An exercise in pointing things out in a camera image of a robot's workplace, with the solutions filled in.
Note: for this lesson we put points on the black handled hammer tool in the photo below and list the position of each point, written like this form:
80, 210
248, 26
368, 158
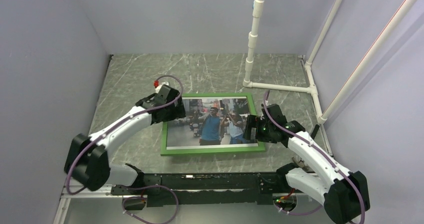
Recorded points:
314, 132

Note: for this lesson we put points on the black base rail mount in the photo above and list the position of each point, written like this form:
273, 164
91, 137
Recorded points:
158, 190

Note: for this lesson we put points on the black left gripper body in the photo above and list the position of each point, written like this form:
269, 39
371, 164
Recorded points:
174, 112

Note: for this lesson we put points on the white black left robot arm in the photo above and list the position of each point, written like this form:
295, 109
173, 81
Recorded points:
89, 157

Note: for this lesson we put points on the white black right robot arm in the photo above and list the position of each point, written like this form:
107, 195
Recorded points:
343, 194

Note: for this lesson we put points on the white pvc pipe stand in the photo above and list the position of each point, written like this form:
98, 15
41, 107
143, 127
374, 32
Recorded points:
293, 26

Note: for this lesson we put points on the printed photo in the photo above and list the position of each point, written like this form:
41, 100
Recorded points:
212, 123

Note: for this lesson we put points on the wooden picture frame green inlay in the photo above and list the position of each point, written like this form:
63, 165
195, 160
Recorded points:
212, 151

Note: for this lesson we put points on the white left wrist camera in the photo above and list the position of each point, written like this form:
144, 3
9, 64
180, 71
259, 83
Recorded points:
158, 85

